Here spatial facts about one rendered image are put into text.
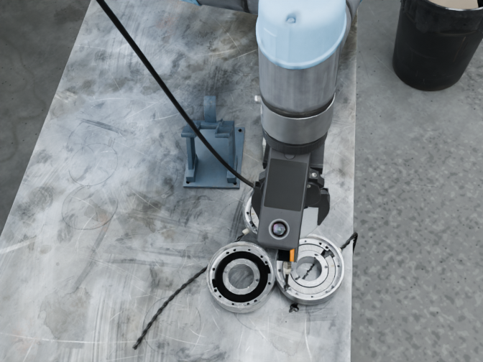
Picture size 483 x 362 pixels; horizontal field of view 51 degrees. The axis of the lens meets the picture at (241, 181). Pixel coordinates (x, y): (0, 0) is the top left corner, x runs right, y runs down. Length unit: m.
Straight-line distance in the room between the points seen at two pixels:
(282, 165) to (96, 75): 0.64
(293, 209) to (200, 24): 0.68
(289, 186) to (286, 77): 0.13
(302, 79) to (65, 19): 2.15
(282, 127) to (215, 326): 0.39
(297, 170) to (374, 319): 1.14
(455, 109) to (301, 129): 1.59
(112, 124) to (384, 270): 1.02
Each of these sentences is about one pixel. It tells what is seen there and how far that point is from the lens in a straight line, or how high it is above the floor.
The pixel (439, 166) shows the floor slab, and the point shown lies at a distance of 1.90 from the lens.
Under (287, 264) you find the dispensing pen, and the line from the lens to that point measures 0.73.
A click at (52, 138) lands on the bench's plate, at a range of 1.04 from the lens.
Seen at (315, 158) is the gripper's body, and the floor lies 1.06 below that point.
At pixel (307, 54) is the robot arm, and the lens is 0.44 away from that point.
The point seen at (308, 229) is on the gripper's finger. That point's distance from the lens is 0.67.
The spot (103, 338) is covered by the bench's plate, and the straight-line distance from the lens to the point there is 0.84.
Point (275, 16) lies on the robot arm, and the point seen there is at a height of 1.28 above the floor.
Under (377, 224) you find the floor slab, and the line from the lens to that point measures 1.75.
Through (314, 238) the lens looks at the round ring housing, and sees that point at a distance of 0.80.
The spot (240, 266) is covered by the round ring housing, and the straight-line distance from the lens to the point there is 0.81.
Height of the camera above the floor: 1.57
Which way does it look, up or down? 60 degrees down
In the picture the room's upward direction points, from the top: 10 degrees counter-clockwise
